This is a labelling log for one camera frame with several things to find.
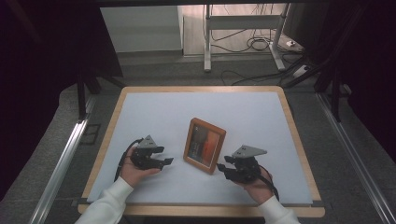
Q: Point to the person's left hand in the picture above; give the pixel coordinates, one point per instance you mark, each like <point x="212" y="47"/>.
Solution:
<point x="134" y="174"/>

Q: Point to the white power strip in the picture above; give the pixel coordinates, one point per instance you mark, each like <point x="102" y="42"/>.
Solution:
<point x="301" y="71"/>

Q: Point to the wooden table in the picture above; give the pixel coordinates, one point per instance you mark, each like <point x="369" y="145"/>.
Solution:
<point x="202" y="88"/>

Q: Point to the small white adapter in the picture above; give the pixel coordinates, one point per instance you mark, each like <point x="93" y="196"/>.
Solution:
<point x="290" y="43"/>

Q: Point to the black metal stand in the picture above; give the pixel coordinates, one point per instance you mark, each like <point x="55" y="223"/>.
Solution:
<point x="334" y="90"/>
<point x="83" y="93"/>

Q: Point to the aluminium rail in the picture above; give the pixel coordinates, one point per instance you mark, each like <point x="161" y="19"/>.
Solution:
<point x="358" y="158"/>
<point x="57" y="172"/>

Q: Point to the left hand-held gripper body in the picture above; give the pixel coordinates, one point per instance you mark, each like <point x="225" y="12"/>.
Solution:
<point x="144" y="155"/>

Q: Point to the white table mat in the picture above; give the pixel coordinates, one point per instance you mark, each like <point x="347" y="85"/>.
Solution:
<point x="249" y="118"/>

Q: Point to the white metal desk frame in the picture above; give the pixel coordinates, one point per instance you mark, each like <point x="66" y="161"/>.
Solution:
<point x="243" y="22"/>

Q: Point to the white cabinet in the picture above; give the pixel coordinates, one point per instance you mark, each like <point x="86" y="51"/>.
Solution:
<point x="141" y="29"/>

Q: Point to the wooden picture frame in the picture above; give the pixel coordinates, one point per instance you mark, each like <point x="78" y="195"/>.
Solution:
<point x="204" y="146"/>

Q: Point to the person's right hand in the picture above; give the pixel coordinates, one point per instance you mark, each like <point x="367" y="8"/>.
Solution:
<point x="258" y="189"/>

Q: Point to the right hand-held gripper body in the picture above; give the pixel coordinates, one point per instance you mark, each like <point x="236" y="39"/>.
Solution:
<point x="247" y="166"/>

